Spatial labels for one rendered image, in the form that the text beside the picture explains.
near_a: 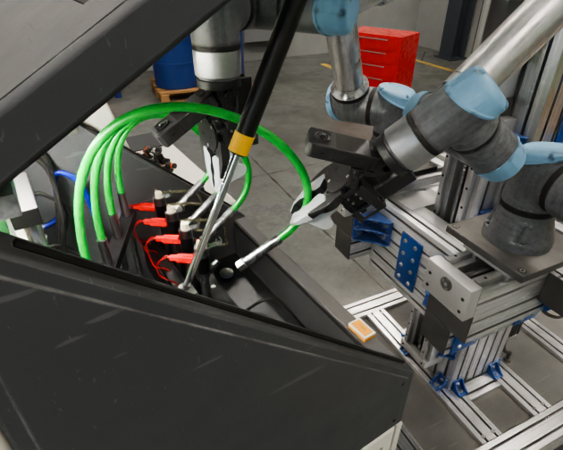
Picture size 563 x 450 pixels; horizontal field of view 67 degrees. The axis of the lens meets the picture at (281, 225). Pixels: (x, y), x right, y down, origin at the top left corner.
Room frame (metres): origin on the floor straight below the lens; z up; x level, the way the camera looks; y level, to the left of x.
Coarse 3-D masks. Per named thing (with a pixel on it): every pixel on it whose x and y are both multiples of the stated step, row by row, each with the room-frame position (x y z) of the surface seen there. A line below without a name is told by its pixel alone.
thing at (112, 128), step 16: (128, 112) 0.58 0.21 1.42; (144, 112) 0.58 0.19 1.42; (160, 112) 0.59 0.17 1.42; (208, 112) 0.60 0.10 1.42; (224, 112) 0.60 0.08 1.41; (112, 128) 0.57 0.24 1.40; (96, 144) 0.57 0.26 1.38; (80, 176) 0.56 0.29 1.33; (304, 176) 0.62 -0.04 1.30; (80, 192) 0.56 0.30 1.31; (304, 192) 0.63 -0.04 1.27; (80, 208) 0.56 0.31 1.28; (80, 224) 0.56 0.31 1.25; (80, 240) 0.56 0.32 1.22; (80, 256) 0.56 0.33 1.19
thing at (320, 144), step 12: (312, 132) 0.60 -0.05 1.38; (324, 132) 0.61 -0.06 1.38; (312, 144) 0.58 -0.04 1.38; (324, 144) 0.58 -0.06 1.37; (336, 144) 0.59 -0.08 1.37; (348, 144) 0.59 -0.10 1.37; (360, 144) 0.60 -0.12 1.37; (372, 144) 0.61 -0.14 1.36; (312, 156) 0.58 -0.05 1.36; (324, 156) 0.58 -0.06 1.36; (336, 156) 0.58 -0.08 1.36; (348, 156) 0.58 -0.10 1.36; (360, 156) 0.58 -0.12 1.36; (372, 156) 0.58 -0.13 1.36; (372, 168) 0.58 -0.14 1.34
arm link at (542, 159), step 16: (528, 144) 0.86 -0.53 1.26; (544, 144) 0.85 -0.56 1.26; (560, 144) 0.85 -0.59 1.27; (528, 160) 0.80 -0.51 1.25; (544, 160) 0.78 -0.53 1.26; (560, 160) 0.77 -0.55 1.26; (528, 176) 0.79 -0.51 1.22; (544, 176) 0.77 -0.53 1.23; (512, 192) 0.82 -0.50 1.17; (528, 192) 0.78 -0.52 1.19; (544, 192) 0.75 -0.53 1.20; (528, 208) 0.78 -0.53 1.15; (544, 208) 0.75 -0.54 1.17
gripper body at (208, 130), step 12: (204, 84) 0.68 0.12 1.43; (216, 84) 0.67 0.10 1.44; (228, 84) 0.68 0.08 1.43; (240, 84) 0.71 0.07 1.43; (216, 96) 0.69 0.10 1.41; (228, 96) 0.70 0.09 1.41; (240, 96) 0.71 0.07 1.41; (228, 108) 0.70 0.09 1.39; (240, 108) 0.71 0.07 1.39; (204, 120) 0.70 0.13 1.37; (216, 120) 0.68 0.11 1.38; (204, 132) 0.70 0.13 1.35; (216, 132) 0.66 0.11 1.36; (228, 132) 0.69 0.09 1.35; (216, 144) 0.66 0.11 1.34; (228, 144) 0.67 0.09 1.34; (252, 144) 0.70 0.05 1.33
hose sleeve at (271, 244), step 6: (276, 234) 0.62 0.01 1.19; (270, 240) 0.62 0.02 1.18; (276, 240) 0.61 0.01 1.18; (258, 246) 0.62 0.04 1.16; (264, 246) 0.61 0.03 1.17; (270, 246) 0.61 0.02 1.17; (252, 252) 0.61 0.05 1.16; (258, 252) 0.61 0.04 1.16; (264, 252) 0.61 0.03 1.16; (246, 258) 0.61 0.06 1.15; (252, 258) 0.60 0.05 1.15; (258, 258) 0.61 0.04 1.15; (246, 264) 0.60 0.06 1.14
